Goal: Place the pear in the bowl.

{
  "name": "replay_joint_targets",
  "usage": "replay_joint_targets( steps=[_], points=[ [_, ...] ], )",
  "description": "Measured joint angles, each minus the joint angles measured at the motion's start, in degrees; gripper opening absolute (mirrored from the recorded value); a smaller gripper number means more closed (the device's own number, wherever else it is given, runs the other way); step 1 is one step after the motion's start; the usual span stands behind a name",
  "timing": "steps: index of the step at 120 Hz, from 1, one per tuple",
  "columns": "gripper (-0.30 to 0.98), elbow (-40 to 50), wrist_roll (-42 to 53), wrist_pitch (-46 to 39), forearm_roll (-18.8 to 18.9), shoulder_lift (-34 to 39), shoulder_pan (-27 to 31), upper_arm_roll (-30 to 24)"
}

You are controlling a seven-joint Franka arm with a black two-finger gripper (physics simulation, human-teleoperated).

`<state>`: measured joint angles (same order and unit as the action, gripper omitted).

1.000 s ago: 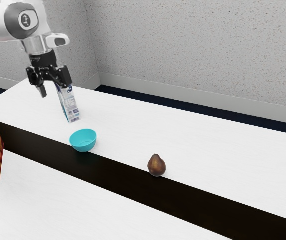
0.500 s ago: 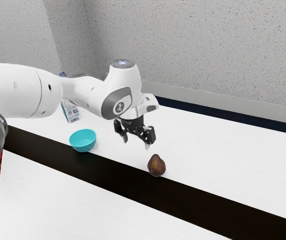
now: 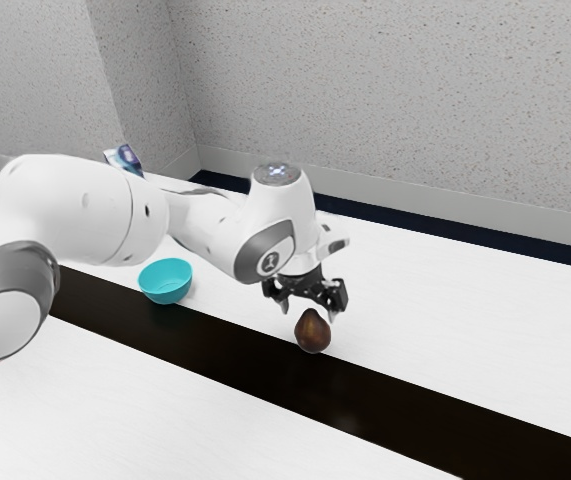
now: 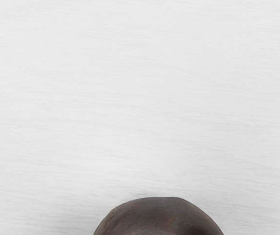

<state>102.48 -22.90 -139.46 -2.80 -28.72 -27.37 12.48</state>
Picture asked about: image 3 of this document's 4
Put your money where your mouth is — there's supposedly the white and purple carton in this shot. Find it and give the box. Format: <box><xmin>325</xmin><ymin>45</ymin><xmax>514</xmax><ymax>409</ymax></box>
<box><xmin>103</xmin><ymin>144</ymin><xmax>146</xmax><ymax>178</ymax></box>

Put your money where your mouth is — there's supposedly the brown pear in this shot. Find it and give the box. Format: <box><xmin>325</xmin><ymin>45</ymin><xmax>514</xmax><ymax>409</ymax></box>
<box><xmin>293</xmin><ymin>307</ymin><xmax>333</xmax><ymax>354</ymax></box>

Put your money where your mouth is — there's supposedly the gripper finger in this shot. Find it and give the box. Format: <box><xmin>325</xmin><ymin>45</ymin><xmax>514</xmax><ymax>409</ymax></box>
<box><xmin>270</xmin><ymin>289</ymin><xmax>292</xmax><ymax>316</ymax></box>
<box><xmin>321</xmin><ymin>282</ymin><xmax>350</xmax><ymax>324</ymax></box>

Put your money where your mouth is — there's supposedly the teal bowl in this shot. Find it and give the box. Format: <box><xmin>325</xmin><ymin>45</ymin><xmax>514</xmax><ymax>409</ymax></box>
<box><xmin>137</xmin><ymin>257</ymin><xmax>194</xmax><ymax>306</ymax></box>

